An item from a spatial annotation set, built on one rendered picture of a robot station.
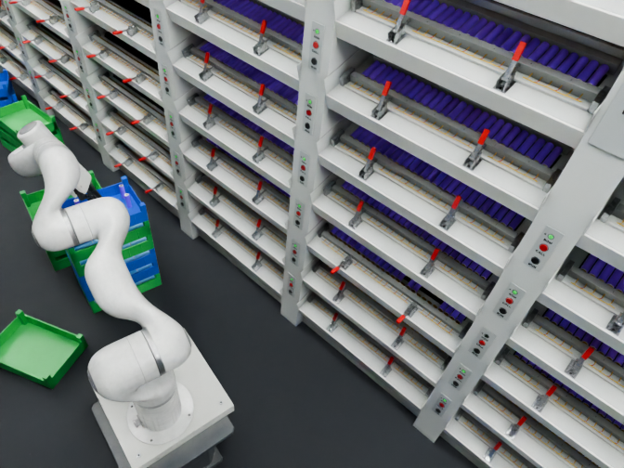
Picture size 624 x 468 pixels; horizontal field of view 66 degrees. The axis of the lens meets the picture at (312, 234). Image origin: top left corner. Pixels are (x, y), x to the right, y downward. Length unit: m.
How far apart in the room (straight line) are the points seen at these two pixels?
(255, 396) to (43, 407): 0.76
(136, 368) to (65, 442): 0.82
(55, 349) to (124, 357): 1.00
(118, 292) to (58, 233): 0.21
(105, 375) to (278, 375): 0.92
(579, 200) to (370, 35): 0.57
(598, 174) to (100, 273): 1.10
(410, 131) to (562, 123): 0.36
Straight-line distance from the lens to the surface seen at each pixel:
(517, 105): 1.05
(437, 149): 1.18
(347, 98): 1.30
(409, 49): 1.14
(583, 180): 1.06
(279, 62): 1.44
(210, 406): 1.57
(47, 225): 1.33
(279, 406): 1.91
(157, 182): 2.52
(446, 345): 1.53
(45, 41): 3.03
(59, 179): 1.34
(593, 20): 0.98
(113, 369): 1.18
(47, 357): 2.16
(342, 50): 1.31
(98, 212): 1.33
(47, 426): 2.02
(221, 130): 1.83
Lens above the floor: 1.74
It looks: 45 degrees down
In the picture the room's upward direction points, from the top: 8 degrees clockwise
